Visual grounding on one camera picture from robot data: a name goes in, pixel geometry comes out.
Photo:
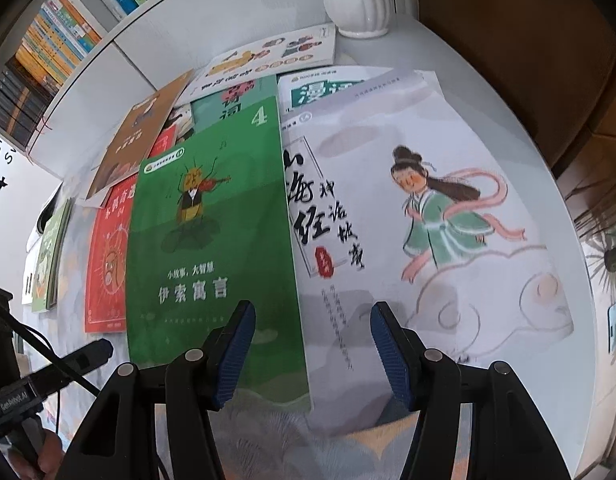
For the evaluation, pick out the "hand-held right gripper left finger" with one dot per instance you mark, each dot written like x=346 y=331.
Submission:
x=232 y=360

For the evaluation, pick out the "brown book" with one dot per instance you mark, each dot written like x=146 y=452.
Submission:
x=132 y=145

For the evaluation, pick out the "white book with grey clouds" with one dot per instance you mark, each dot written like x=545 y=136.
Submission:
x=438 y=210

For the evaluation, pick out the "white bookshelf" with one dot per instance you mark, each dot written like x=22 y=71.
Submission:
x=152 y=45

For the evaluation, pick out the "person's left hand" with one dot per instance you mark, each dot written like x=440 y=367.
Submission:
x=47 y=462

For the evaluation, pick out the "white book with yellow cartoons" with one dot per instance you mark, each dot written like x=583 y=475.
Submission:
x=288 y=50

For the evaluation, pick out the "row of colourful books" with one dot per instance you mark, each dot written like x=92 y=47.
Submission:
x=57 y=35

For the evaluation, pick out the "white book with black bars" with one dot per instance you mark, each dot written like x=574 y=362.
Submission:
x=27 y=280

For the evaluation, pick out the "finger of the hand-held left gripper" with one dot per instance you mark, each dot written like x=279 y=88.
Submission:
x=87 y=355

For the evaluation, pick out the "green leafy plant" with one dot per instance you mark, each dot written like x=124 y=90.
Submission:
x=600 y=240

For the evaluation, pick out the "thin green illustrated book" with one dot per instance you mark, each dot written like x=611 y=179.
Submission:
x=50 y=255

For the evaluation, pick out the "white book with green title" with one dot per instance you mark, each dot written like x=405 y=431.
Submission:
x=323 y=92

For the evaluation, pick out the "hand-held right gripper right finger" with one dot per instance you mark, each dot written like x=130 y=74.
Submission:
x=393 y=355

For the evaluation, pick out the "open white book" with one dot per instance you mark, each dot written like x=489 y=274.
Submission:
x=42 y=210

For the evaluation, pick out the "green book with red flower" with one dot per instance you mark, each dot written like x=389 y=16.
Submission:
x=227 y=105

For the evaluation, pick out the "brown wooden cabinet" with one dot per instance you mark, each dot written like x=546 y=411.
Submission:
x=513 y=35

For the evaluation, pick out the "row of dark books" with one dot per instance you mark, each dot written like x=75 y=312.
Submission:
x=17 y=100

